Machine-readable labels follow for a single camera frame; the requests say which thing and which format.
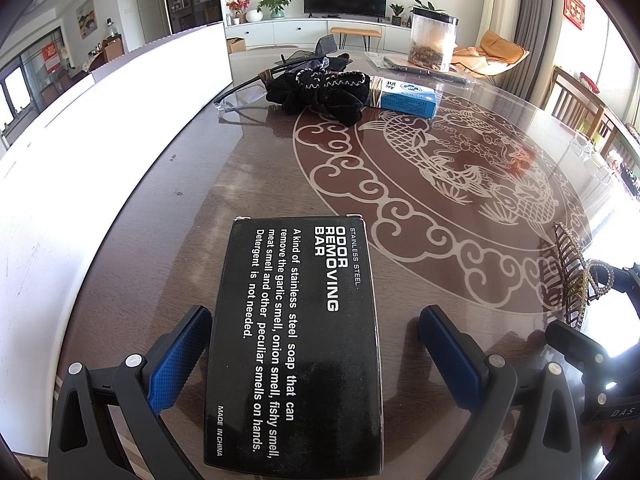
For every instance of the brown cardboard box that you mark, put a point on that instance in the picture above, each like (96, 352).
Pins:
(236, 44)

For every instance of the blue white medicine box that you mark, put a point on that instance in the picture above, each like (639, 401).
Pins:
(402, 97)

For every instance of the white tv cabinet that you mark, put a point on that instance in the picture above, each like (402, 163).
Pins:
(304, 33)

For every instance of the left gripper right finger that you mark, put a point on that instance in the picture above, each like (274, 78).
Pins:
(545, 441)

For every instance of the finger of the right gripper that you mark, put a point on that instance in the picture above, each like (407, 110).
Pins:
(592, 360)
(622, 280)

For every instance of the clear eyeglasses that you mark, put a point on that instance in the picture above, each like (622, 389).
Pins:
(243, 95)

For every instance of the wooden bench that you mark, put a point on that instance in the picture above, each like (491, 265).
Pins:
(366, 39)

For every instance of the green potted plant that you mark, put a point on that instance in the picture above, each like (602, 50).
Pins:
(276, 8)

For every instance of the orange lounge chair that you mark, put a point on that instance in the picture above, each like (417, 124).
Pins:
(493, 57)

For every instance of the red flower vase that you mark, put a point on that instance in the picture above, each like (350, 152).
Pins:
(238, 9)

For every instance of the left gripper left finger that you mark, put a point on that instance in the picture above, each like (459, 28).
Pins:
(84, 442)

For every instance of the white cardboard sorting box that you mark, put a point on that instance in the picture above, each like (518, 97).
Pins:
(63, 183)

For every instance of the clear plastic jar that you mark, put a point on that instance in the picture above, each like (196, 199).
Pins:
(432, 39)

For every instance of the black knit stitched pouch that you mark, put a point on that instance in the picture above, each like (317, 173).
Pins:
(342, 96)

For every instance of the wooden dining chair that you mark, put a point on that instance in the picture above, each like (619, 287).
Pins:
(577, 107)

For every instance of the black odor bar box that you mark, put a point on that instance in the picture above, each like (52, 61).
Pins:
(294, 381)

